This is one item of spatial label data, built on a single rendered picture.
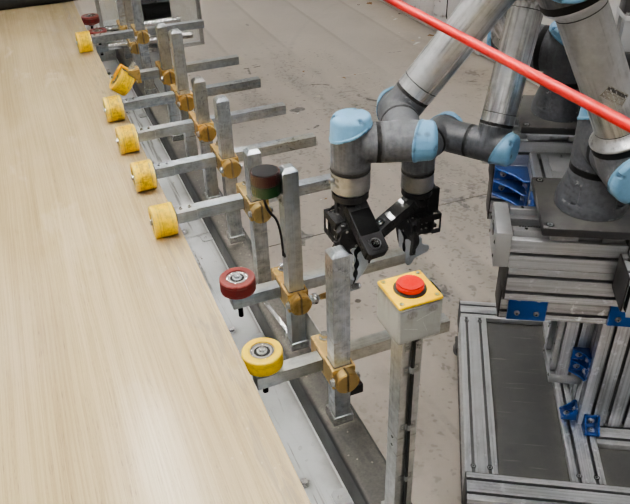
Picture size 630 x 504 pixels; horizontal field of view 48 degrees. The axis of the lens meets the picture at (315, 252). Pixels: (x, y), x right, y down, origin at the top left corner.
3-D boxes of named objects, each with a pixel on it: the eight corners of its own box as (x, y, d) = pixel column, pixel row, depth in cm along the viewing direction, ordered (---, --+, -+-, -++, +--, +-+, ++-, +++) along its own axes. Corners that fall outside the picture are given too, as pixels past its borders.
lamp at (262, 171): (280, 249, 157) (274, 161, 145) (289, 262, 153) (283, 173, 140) (255, 255, 155) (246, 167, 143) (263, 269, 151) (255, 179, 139)
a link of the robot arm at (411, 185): (411, 181, 158) (394, 166, 164) (410, 199, 160) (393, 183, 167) (440, 174, 160) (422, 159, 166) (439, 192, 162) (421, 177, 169)
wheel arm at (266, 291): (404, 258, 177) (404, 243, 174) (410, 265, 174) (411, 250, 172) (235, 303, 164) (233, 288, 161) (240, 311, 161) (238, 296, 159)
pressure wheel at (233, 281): (252, 301, 168) (248, 261, 162) (263, 321, 162) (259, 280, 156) (219, 309, 166) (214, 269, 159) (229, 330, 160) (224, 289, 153)
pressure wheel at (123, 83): (120, 91, 257) (132, 72, 255) (124, 99, 251) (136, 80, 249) (106, 83, 254) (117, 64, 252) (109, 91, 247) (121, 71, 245)
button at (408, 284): (415, 280, 104) (415, 270, 103) (429, 295, 101) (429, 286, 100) (390, 287, 102) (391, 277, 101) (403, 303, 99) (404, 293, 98)
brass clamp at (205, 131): (207, 123, 223) (205, 108, 220) (219, 140, 213) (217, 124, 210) (188, 126, 221) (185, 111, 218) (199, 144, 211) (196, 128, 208)
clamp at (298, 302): (291, 279, 171) (290, 262, 168) (312, 312, 160) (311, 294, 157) (269, 285, 169) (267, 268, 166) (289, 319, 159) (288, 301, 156)
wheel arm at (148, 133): (282, 110, 227) (282, 99, 225) (286, 114, 224) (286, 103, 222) (125, 140, 212) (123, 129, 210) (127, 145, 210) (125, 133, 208)
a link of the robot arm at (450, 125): (477, 146, 168) (456, 165, 160) (434, 136, 173) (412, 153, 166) (481, 115, 163) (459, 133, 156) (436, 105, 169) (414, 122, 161)
